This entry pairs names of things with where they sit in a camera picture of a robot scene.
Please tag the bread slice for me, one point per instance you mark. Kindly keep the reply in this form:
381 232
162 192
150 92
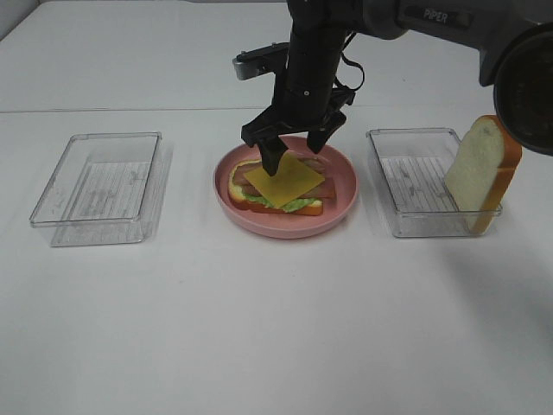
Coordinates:
482 171
237 198

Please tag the green lettuce leaf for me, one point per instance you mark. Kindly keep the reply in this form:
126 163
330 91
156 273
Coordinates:
291 206

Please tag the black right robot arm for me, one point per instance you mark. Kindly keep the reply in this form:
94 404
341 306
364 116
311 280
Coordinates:
513 38

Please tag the pink round plate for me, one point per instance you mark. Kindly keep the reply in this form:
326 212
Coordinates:
290 226

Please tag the left clear plastic container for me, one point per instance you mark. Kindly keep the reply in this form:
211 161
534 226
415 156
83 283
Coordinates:
106 189

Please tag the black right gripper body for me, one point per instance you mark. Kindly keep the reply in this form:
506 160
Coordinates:
298 110

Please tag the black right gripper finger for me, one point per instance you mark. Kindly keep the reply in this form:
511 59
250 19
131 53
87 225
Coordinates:
271 151
318 137

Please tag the clear plastic container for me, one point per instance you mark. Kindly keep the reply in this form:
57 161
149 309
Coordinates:
408 167
106 189

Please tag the bacon strip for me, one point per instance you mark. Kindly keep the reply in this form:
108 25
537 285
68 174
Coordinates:
324 190
238 176

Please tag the yellow cheese slice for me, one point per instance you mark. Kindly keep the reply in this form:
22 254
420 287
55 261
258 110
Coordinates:
292 179

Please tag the right clear plastic container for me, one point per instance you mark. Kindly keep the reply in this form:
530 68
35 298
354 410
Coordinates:
408 167

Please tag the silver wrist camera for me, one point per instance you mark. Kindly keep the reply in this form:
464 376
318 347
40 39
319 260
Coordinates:
257 62

